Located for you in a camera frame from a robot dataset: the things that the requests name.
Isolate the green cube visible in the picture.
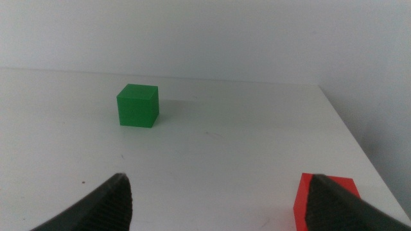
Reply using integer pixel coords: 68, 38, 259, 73
116, 83, 160, 128

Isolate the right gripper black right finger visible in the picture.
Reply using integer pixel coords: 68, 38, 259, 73
304, 174, 411, 231

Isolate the red cube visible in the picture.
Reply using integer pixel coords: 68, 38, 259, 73
293, 173, 361, 231

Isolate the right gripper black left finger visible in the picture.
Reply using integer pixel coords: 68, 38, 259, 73
30, 173, 134, 231

